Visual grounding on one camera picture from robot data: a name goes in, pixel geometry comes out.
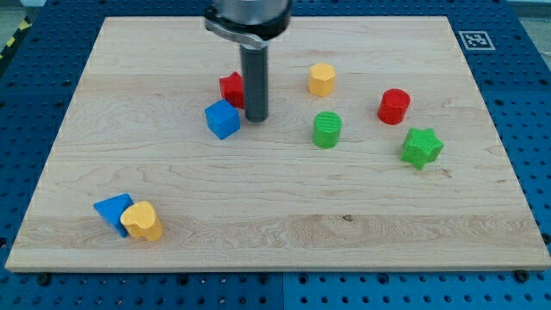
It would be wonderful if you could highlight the blue triangle block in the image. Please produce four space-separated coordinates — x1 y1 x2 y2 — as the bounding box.
93 193 133 238

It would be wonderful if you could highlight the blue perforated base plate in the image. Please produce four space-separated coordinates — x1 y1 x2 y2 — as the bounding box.
1 1 550 309

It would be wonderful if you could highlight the red star block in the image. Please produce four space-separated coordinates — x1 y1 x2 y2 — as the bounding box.
219 71 245 109

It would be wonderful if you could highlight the blue cube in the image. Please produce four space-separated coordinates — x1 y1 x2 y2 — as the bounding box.
205 99 240 140

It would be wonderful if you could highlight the green star block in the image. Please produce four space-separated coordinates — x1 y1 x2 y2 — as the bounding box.
400 127 444 170

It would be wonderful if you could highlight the green cylinder block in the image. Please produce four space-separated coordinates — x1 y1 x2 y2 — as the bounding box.
313 111 343 148

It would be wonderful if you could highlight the wooden board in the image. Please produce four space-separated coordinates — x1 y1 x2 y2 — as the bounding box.
6 16 550 273

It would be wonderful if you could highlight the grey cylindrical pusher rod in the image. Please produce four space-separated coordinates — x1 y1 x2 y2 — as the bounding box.
239 45 269 122

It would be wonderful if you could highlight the yellow hexagon block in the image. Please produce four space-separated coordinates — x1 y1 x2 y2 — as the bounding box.
308 62 337 96

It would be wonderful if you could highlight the yellow heart block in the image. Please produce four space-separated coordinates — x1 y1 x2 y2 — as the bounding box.
120 201 164 241

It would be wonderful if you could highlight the red cylinder block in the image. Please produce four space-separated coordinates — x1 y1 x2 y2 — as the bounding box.
377 89 411 125

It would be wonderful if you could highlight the white fiducial marker tag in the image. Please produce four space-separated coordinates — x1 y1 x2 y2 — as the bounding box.
458 30 495 51

